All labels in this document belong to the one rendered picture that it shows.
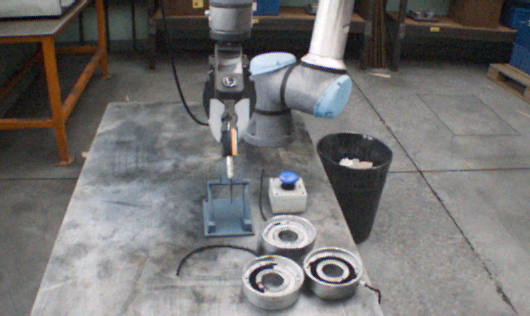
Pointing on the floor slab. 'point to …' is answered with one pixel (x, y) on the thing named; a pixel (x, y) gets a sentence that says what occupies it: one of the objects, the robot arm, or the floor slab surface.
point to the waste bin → (356, 177)
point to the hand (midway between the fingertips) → (228, 137)
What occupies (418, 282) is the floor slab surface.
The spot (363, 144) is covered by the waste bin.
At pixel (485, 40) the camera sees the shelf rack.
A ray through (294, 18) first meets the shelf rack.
